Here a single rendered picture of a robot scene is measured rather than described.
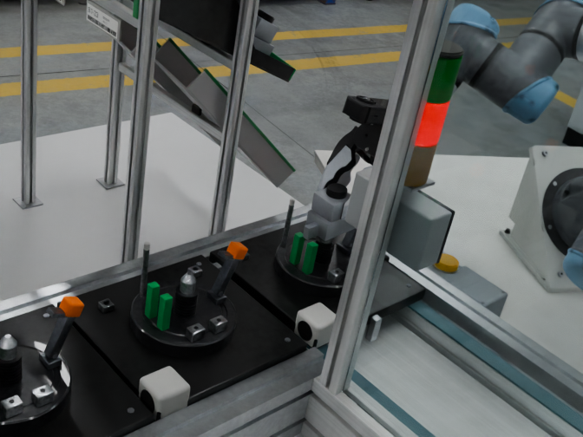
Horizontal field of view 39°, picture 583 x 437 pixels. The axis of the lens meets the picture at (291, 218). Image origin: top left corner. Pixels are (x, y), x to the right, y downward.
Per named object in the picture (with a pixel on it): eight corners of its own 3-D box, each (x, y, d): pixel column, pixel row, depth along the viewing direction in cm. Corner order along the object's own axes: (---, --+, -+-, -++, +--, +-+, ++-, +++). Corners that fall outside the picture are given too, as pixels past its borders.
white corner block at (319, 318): (314, 322, 118) (319, 300, 116) (337, 340, 116) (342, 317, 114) (291, 333, 115) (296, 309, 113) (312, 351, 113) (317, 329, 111)
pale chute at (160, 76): (193, 120, 160) (209, 104, 160) (224, 151, 151) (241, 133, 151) (100, 24, 140) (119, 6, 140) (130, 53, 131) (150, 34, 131)
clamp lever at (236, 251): (217, 289, 113) (239, 241, 111) (225, 296, 112) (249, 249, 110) (199, 289, 110) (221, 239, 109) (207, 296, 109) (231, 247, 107)
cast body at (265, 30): (250, 51, 138) (271, 15, 137) (265, 62, 136) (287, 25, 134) (216, 35, 132) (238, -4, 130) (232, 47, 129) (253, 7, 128)
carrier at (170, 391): (199, 264, 126) (209, 193, 119) (305, 355, 112) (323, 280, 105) (55, 314, 110) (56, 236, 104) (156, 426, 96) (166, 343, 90)
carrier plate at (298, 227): (319, 224, 142) (321, 213, 141) (424, 298, 128) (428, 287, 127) (207, 262, 127) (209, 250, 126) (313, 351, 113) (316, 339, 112)
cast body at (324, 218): (335, 214, 126) (342, 175, 122) (356, 229, 123) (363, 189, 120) (294, 231, 121) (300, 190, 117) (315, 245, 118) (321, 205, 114)
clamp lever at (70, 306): (53, 349, 98) (76, 295, 96) (62, 360, 96) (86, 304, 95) (27, 350, 95) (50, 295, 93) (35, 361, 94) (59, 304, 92)
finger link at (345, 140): (343, 182, 121) (386, 141, 121) (337, 177, 120) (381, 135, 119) (325, 163, 124) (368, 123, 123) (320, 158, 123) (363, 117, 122)
